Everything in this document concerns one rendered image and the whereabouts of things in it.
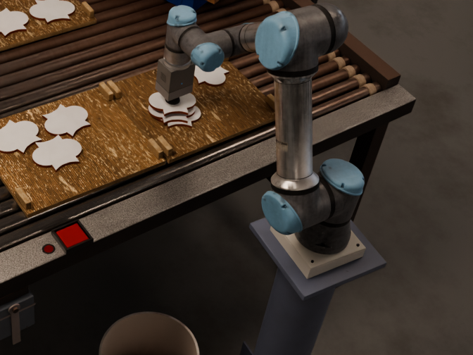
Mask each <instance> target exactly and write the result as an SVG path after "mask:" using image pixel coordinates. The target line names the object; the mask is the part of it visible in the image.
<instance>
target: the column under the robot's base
mask: <svg viewBox="0 0 473 355"><path fill-rule="evenodd" d="M270 227H271V225H270V224H269V222H268V221H267V219H266V218H262V219H260V220H257V221H254V222H252V223H250V225H249V228H250V229H251V231H252V233H253V234H254V235H255V236H256V238H257V239H258V241H259V242H260V243H261V244H262V246H263V247H264V249H265V250H266V252H267V253H268V254H269V255H270V257H271V258H272V260H273V261H274V262H275V263H276V265H277V267H278V269H277V273H276V275H275V280H274V283H273V286H272V290H271V293H270V298H269V301H268V303H267V308H266V311H265V315H264V318H263V322H262V325H261V328H260V332H259V336H258V340H257V343H256V347H255V350H254V353H253V352H252V351H251V349H250V348H249V346H248V345H247V343H246V342H245V341H244V342H243V344H242V348H241V353H240V355H311V353H312V350H313V347H314V345H315V342H316V339H317V336H318V334H319V331H320V328H321V326H322V323H323V320H324V317H325V315H326V312H327V309H328V307H329V304H330V301H331V299H332V296H333V293H334V290H335V288H336V287H338V286H340V285H343V284H346V283H347V282H350V281H352V280H355V279H357V278H360V277H362V276H364V275H367V274H369V273H372V272H374V271H376V270H379V269H381V268H384V267H385V266H386V261H385V260H384V259H383V258H382V257H381V255H380V254H379V253H378V251H377V250H376V249H375V248H374V247H373V246H372V245H371V243H370V242H369V241H368V240H367V238H366V237H365V236H364V234H362V233H361V231H360V230H359V229H358V228H357V226H356V225H355V224H354V223H353V221H352V220H351V230H352V231H353V233H354V234H355V236H356V237H357V238H358V239H359V240H360V241H361V242H362V244H363V245H364V246H365V247H366V250H365V253H364V254H363V257H360V258H358V259H356V260H354V261H351V262H348V263H345V264H343V265H341V266H338V267H336V268H333V269H331V270H328V271H326V272H323V273H321V274H319V275H316V276H314V277H311V278H308V279H307V278H306V277H305V276H304V274H303V273H302V272H301V270H300V269H299V268H298V266H297V265H296V264H295V263H294V261H293V260H292V258H291V257H290V255H288V253H287V252H286V250H285V249H284V247H283V246H282V245H281V244H280V243H279V241H278V240H277V238H276V237H275V236H274V235H273V233H272V232H271V231H270Z"/></svg>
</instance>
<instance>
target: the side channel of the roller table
mask: <svg viewBox="0 0 473 355"><path fill-rule="evenodd" d="M281 1H282V2H283V4H284V8H287V7H289V8H290V9H291V10H294V9H297V8H302V7H305V6H310V5H313V4H314V3H313V2H312V1H311V0H281ZM339 51H340V53H341V56H340V57H342V56H347V57H349V59H350V62H351V65H353V64H356V65H358V66H359V67H360V74H363V73H367V74H368V75H369V76H370V78H371V83H373V82H378V83H379V84H380V85H381V90H382V91H383V90H385V89H388V88H390V87H393V86H395V85H397V84H398V82H399V80H400V77H401V74H399V73H398V72H397V71H396V70H394V69H393V68H392V67H391V66H390V65H389V64H387V63H386V62H385V61H383V60H382V59H381V58H380V57H378V55H376V54H375V53H374V52H373V51H371V50H370V49H369V48H368V47H366V46H365V45H364V44H363V43H362V42H361V41H359V40H358V39H357V38H356V37H354V36H353V35H352V34H351V33H350V32H348V35H347V38H346V40H345V42H344V43H343V44H342V45H341V46H340V47H339Z"/></svg>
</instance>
